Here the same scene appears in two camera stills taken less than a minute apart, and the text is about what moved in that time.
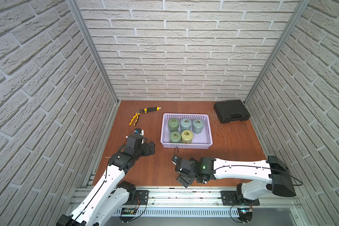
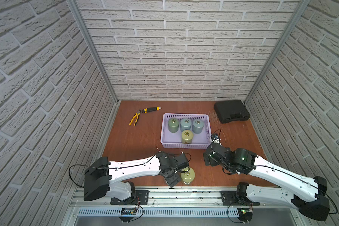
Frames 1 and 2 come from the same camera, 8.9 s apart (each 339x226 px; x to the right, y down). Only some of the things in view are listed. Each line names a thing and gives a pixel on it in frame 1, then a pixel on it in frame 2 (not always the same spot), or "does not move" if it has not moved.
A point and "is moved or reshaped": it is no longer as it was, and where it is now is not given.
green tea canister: [175, 137] is moved or reshaped
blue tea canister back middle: [185, 124] does not move
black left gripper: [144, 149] → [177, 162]
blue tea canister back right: [197, 125] does not move
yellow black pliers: [137, 115] does not move
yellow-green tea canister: [186, 136] does not move
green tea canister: [173, 124] does not move
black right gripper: [183, 179] → [210, 163]
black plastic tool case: [231, 110] does not move
